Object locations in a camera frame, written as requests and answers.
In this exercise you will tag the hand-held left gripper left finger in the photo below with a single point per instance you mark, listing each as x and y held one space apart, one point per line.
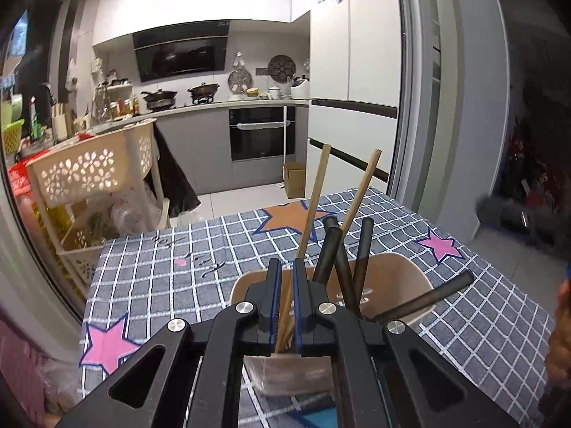
277 312

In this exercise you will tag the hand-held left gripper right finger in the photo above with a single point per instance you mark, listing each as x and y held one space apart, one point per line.
298 312

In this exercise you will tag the beige plastic utensil holder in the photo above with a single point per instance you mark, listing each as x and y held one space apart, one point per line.
392 272

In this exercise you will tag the wooden chopstick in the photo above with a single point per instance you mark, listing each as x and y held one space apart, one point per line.
363 187
316 187

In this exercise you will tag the person's right hand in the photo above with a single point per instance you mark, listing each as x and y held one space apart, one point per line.
561 330

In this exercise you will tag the white plastic floor bag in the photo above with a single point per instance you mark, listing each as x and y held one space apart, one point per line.
189 218

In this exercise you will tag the cardboard box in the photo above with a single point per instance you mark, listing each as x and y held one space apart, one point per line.
294 180

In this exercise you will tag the black hanging cloth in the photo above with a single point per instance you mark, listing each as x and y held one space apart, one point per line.
174 178

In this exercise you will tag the clear plastic bag of vegetables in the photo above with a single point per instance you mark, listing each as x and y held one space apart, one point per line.
134 214

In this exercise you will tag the black built-in oven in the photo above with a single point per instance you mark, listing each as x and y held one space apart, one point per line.
263 138

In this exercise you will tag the grey kitchen base cabinet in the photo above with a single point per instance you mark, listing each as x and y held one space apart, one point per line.
196 151

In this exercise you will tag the white enamel mug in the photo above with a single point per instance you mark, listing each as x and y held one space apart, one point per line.
275 92

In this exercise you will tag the stacked small bowls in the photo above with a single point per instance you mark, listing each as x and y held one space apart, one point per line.
252 92

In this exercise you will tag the white rice cooker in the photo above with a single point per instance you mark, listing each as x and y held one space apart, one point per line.
301 89

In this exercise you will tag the dark grey blurred object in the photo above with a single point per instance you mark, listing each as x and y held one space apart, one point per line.
495 207

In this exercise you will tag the dark cooking pot with lid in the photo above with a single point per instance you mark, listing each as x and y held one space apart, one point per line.
204 91

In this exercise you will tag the round steel rack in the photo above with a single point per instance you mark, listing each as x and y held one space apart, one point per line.
238 81

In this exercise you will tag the yellow packet in cart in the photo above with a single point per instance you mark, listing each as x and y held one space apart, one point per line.
53 227

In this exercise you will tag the beige flower-cutout basket cart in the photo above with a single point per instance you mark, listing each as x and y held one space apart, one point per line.
80 169

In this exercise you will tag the black wok with lid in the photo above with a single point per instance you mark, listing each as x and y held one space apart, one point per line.
158 98

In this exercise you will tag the dark round patterned tray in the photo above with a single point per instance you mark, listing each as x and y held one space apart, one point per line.
282 67

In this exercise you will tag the spice rack with bottles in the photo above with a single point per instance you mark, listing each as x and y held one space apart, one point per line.
116 105

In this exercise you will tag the pink plastic stool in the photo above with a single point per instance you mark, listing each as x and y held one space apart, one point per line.
18 356

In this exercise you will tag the white refrigerator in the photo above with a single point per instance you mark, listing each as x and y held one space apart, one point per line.
352 53

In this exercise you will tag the dark red clutter pile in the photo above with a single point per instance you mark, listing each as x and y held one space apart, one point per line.
531 174

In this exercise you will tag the black range hood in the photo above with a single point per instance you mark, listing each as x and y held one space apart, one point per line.
183 58

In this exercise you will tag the pale knife block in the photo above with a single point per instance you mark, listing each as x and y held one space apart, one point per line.
59 122

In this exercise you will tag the red plastic crate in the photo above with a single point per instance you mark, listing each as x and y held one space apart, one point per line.
20 178

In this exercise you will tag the green dish soap bottle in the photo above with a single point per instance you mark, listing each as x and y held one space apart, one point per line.
35 120

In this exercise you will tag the white hanging plastic bag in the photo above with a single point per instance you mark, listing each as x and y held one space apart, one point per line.
70 80

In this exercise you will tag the green plastic basket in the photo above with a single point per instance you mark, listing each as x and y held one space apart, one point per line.
11 136

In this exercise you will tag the white upper kitchen cabinets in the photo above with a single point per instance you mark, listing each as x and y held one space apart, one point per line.
200 0

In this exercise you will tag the blue hanging bag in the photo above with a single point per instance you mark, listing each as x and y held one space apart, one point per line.
18 35

